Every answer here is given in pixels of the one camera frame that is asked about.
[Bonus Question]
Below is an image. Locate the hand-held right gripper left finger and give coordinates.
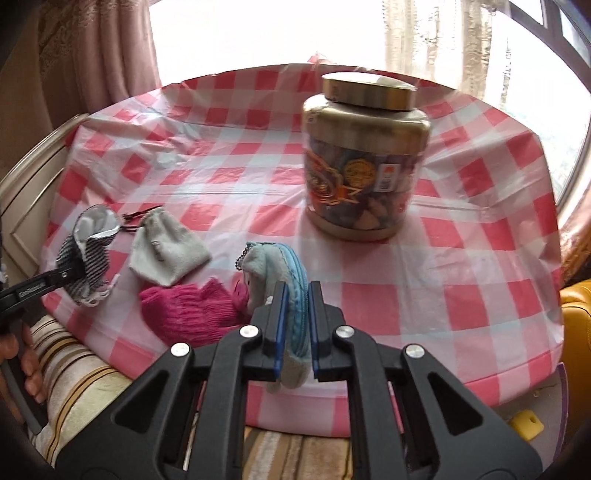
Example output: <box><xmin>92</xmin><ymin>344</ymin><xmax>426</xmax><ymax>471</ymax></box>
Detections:
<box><xmin>55</xmin><ymin>279</ymin><xmax>289</xmax><ymax>480</ymax></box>

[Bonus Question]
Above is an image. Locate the dark window frame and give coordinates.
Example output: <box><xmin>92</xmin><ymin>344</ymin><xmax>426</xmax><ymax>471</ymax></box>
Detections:
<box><xmin>508</xmin><ymin>0</ymin><xmax>591</xmax><ymax>51</ymax></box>

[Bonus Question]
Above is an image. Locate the grey drawstring pouch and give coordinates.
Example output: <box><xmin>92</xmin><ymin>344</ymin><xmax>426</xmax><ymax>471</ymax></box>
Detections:
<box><xmin>128</xmin><ymin>207</ymin><xmax>213</xmax><ymax>288</ymax></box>

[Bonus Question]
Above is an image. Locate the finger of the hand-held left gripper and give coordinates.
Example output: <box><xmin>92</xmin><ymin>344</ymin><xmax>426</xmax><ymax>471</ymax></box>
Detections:
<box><xmin>44</xmin><ymin>264</ymin><xmax>86</xmax><ymax>291</ymax></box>

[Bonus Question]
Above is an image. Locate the white lace curtain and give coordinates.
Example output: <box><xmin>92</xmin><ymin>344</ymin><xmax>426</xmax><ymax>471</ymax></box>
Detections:
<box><xmin>382</xmin><ymin>0</ymin><xmax>513</xmax><ymax>93</ymax></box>

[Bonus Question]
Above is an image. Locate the pink white checkered tablecloth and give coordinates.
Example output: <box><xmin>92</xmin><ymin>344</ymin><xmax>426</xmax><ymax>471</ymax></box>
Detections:
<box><xmin>41</xmin><ymin>62</ymin><xmax>566</xmax><ymax>437</ymax></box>

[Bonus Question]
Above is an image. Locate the black white gingham pouch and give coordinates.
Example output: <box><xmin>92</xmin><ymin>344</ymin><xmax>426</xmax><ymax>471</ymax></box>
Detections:
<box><xmin>56</xmin><ymin>204</ymin><xmax>123</xmax><ymax>308</ymax></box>

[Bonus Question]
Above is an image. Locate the striped sofa cushion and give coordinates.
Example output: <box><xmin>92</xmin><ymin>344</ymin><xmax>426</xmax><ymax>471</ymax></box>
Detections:
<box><xmin>28</xmin><ymin>314</ymin><xmax>356</xmax><ymax>480</ymax></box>

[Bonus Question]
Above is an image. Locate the cream carved dresser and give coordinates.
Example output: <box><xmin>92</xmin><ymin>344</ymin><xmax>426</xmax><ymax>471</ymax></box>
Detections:
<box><xmin>0</xmin><ymin>113</ymin><xmax>90</xmax><ymax>278</ymax></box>

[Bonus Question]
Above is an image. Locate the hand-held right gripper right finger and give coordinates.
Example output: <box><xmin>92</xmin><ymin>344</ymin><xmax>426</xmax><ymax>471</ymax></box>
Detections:
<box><xmin>308</xmin><ymin>280</ymin><xmax>543</xmax><ymax>480</ymax></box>

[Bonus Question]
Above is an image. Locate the magenta knit sock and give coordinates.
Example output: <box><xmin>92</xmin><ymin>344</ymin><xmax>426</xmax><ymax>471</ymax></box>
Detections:
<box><xmin>140</xmin><ymin>277</ymin><xmax>252</xmax><ymax>347</ymax></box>

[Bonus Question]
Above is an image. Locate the yellow sponge piece with hole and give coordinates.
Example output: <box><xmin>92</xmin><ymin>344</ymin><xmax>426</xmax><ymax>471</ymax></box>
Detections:
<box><xmin>508</xmin><ymin>410</ymin><xmax>543</xmax><ymax>440</ymax></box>

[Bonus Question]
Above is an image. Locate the pink floral curtain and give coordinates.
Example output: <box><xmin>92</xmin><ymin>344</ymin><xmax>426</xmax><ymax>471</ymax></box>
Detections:
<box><xmin>556</xmin><ymin>203</ymin><xmax>591</xmax><ymax>287</ymax></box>

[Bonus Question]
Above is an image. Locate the clear jar with gold lid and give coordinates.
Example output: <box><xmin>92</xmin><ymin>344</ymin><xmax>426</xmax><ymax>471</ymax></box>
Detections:
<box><xmin>302</xmin><ymin>71</ymin><xmax>431</xmax><ymax>241</ymax></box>

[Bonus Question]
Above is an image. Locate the pink pleated curtain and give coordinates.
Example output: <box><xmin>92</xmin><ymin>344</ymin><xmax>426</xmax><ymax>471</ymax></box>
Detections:
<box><xmin>37</xmin><ymin>0</ymin><xmax>162</xmax><ymax>121</ymax></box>

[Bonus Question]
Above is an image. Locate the person's left hand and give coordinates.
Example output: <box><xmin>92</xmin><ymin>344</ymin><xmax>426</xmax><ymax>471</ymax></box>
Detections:
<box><xmin>0</xmin><ymin>323</ymin><xmax>47</xmax><ymax>404</ymax></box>

